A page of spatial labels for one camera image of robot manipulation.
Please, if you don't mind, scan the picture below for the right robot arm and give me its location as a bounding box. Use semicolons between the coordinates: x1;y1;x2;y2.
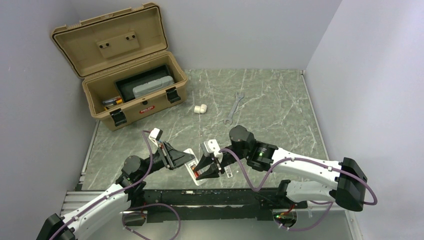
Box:
188;125;370;212

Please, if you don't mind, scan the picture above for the white pvc elbow fitting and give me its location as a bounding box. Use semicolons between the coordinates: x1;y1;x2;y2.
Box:
193;104;208;114

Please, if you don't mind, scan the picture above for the purple base cable loop left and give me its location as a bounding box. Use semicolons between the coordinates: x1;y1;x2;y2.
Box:
121;203;182;240

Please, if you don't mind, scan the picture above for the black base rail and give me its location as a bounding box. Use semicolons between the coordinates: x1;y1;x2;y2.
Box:
131;187;308;223

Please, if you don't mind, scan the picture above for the white battery cover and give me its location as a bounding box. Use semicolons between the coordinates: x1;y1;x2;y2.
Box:
224;165;233;178

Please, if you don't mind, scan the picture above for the tan plastic toolbox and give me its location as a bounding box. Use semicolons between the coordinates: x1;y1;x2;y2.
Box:
50;2;188;131

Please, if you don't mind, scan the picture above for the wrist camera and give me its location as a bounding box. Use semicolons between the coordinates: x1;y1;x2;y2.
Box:
148;127;163;147
200;139;223;159

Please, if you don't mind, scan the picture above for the orange red AA battery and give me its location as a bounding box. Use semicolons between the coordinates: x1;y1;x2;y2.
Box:
189;163;199;178

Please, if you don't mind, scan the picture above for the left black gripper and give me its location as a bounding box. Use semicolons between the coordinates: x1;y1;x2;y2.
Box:
138;140;196;179

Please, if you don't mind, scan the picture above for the grey plastic case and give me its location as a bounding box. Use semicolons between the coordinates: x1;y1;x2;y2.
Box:
132;75;174;99

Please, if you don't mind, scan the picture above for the white remote control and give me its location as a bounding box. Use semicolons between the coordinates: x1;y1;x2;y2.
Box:
183;148;207;186

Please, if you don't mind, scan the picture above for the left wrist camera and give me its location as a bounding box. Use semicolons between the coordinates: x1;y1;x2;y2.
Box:
148;127;163;147

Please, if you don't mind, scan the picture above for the black tray in toolbox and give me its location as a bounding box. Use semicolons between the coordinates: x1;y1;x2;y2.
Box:
114;64;175;103

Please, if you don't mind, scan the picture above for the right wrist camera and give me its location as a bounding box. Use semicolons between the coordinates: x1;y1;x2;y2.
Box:
200;139;223;159

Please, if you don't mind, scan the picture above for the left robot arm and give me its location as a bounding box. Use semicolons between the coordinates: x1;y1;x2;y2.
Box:
37;142;198;240

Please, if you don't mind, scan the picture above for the silver open-end wrench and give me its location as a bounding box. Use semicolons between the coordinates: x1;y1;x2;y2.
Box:
223;92;245;125

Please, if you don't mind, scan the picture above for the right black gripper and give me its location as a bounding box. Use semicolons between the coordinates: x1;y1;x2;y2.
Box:
193;145;249;181

